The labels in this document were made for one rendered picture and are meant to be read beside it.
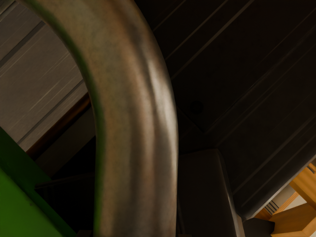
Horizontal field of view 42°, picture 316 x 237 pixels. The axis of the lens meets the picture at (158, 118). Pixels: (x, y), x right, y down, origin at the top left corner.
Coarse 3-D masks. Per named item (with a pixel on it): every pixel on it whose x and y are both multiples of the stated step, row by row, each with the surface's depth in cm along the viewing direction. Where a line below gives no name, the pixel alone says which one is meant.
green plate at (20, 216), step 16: (0, 128) 25; (0, 144) 23; (16, 144) 25; (0, 160) 18; (16, 160) 23; (32, 160) 25; (0, 176) 17; (16, 176) 18; (32, 176) 23; (48, 176) 25; (0, 192) 17; (16, 192) 17; (32, 192) 18; (0, 208) 17; (16, 208) 17; (32, 208) 17; (48, 208) 18; (0, 224) 17; (16, 224) 17; (32, 224) 17; (48, 224) 17; (64, 224) 18
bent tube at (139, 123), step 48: (48, 0) 14; (96, 0) 14; (96, 48) 14; (144, 48) 14; (96, 96) 14; (144, 96) 14; (96, 144) 15; (144, 144) 14; (96, 192) 14; (144, 192) 14
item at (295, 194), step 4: (312, 164) 842; (312, 168) 839; (296, 192) 823; (292, 196) 822; (296, 196) 826; (288, 200) 820; (292, 200) 824; (284, 204) 818; (288, 204) 822; (280, 208) 817; (284, 208) 821; (276, 212) 815
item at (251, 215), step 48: (144, 0) 25; (192, 0) 25; (240, 0) 24; (288, 0) 24; (192, 48) 24; (240, 48) 24; (288, 48) 23; (192, 96) 24; (240, 96) 23; (288, 96) 23; (192, 144) 23; (240, 144) 23; (288, 144) 22; (240, 192) 22
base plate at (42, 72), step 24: (0, 24) 48; (24, 24) 51; (0, 48) 52; (24, 48) 55; (48, 48) 59; (0, 72) 55; (24, 72) 59; (48, 72) 63; (72, 72) 68; (0, 96) 59; (24, 96) 63; (48, 96) 69; (72, 96) 75; (0, 120) 64; (24, 120) 69; (48, 120) 75; (24, 144) 75
